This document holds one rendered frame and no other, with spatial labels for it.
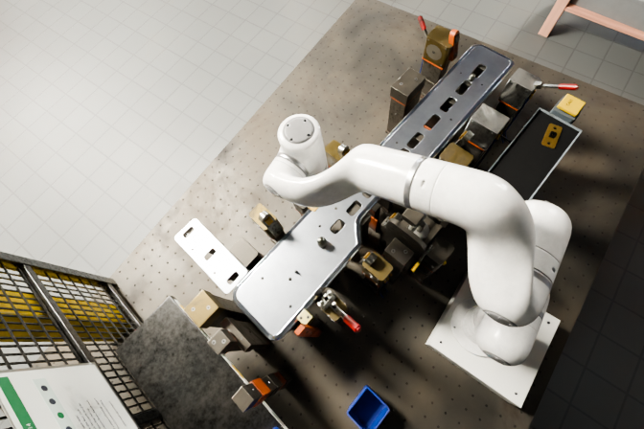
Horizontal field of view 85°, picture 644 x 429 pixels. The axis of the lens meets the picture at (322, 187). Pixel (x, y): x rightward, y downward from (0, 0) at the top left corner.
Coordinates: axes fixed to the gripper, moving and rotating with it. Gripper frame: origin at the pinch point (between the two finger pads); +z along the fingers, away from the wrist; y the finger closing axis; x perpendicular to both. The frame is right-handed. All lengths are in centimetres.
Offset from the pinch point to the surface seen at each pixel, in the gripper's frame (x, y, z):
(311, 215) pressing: 1.2, 6.0, 26.6
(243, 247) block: 24.3, 17.6, 28.4
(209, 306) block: 43.8, 9.4, 20.4
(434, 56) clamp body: -83, 12, 28
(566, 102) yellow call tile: -75, -38, 11
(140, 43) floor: -41, 261, 124
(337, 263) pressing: 8.2, -11.4, 26.8
